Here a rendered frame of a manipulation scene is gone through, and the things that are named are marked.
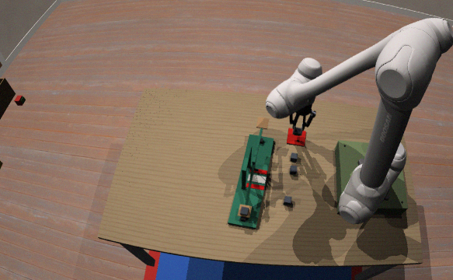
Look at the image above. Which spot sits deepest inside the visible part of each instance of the red flat square plate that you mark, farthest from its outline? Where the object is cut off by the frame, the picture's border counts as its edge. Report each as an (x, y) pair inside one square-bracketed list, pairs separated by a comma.
[(294, 139)]

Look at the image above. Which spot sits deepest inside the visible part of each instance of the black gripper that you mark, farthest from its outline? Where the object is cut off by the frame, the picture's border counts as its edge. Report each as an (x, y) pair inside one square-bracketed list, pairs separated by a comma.
[(305, 109)]

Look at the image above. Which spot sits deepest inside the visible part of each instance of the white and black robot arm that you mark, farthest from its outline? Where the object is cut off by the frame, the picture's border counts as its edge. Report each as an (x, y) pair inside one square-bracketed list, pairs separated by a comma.
[(403, 71)]

